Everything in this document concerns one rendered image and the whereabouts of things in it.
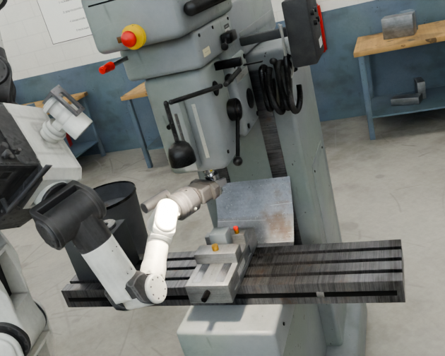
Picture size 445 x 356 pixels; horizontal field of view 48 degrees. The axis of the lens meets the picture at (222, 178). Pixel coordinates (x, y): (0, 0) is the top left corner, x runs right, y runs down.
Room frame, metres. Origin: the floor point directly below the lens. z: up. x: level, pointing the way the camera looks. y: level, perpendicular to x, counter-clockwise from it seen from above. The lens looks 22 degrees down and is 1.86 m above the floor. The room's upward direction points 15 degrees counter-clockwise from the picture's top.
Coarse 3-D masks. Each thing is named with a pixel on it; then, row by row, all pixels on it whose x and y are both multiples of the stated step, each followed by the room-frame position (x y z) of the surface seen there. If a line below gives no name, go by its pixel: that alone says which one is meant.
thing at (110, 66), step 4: (120, 60) 1.42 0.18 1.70; (124, 60) 1.44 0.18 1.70; (108, 64) 1.35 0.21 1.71; (112, 64) 1.36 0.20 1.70; (116, 64) 1.39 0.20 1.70; (100, 68) 1.33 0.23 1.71; (104, 68) 1.33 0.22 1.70; (108, 68) 1.34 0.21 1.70; (112, 68) 1.36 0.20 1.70; (100, 72) 1.33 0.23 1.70; (104, 72) 1.33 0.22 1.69
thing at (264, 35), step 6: (270, 30) 1.72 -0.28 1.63; (276, 30) 1.70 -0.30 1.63; (246, 36) 1.75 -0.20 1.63; (252, 36) 1.73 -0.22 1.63; (258, 36) 1.73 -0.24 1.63; (264, 36) 1.72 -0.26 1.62; (270, 36) 1.71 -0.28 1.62; (276, 36) 1.70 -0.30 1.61; (240, 42) 1.75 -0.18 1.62; (246, 42) 1.74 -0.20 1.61; (252, 42) 1.74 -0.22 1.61; (258, 42) 1.73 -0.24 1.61
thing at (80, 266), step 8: (112, 224) 1.72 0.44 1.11; (120, 224) 1.73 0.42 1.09; (112, 232) 1.67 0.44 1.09; (120, 232) 1.71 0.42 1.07; (128, 232) 1.75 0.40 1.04; (120, 240) 1.69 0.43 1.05; (128, 240) 1.74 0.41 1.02; (72, 248) 1.72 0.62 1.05; (128, 248) 1.72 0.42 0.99; (72, 256) 1.73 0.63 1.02; (80, 256) 1.71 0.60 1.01; (128, 256) 1.70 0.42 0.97; (136, 256) 1.75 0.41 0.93; (72, 264) 1.73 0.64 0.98; (80, 264) 1.72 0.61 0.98; (80, 272) 1.73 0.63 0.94; (88, 272) 1.71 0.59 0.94
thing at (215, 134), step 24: (192, 72) 1.43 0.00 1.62; (216, 72) 1.51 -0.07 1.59; (168, 96) 1.46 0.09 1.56; (216, 96) 1.46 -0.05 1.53; (192, 120) 1.44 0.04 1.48; (216, 120) 1.43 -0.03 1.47; (168, 144) 1.48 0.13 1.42; (216, 144) 1.42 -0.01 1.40; (240, 144) 1.56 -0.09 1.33; (216, 168) 1.43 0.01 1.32
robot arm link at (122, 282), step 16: (112, 240) 1.13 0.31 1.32; (96, 256) 1.10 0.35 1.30; (112, 256) 1.11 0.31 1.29; (96, 272) 1.10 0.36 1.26; (112, 272) 1.09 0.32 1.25; (128, 272) 1.11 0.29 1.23; (112, 288) 1.09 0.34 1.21; (128, 288) 1.09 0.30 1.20; (144, 288) 1.11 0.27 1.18; (160, 288) 1.13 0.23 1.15; (112, 304) 1.12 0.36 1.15
